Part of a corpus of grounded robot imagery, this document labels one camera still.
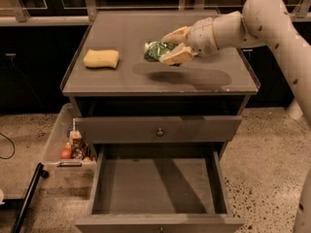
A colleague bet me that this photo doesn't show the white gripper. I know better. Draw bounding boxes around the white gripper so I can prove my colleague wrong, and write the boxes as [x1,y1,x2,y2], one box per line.
[159,17,218,66]

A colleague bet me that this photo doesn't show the crushed green can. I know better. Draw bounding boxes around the crushed green can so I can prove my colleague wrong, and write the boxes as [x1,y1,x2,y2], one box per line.
[144,41,177,62]

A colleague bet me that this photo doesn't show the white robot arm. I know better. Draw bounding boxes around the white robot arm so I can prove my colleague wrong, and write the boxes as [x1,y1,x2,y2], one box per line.
[159,0,311,123]

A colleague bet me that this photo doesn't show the grey drawer cabinet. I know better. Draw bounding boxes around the grey drawer cabinet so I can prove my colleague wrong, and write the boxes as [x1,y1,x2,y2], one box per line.
[61,11,259,153]

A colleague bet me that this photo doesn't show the brass drawer knob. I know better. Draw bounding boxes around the brass drawer knob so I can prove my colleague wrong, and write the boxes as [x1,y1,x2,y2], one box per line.
[156,128,164,137]

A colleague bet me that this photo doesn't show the grey top drawer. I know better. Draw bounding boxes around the grey top drawer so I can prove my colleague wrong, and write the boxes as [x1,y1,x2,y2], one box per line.
[76,116,242,144]

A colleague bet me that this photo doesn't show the open grey middle drawer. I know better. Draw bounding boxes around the open grey middle drawer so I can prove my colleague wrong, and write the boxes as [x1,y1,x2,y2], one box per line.
[76,146,244,233]

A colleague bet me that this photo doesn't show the yellow sponge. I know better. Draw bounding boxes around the yellow sponge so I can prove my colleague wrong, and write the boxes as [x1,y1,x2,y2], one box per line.
[84,50,120,69]

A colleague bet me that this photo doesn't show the white pole base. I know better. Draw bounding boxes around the white pole base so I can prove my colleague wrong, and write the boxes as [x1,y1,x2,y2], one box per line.
[286,99,303,120]

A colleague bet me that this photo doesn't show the brown snack package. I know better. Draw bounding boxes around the brown snack package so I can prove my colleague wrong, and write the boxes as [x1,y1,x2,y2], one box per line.
[69,131,86,160]

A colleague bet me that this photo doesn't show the red round fruit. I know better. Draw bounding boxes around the red round fruit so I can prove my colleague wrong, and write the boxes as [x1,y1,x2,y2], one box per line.
[60,149,72,159]

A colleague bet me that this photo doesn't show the clear plastic storage bin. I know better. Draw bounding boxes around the clear plastic storage bin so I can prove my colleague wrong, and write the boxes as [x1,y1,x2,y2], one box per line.
[41,102,97,173]

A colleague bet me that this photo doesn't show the black metal stand leg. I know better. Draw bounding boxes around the black metal stand leg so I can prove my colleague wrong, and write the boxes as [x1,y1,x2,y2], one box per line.
[11,163,49,233]

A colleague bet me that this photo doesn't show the black cable on floor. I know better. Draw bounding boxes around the black cable on floor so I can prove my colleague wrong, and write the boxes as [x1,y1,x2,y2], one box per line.
[0,131,17,160]

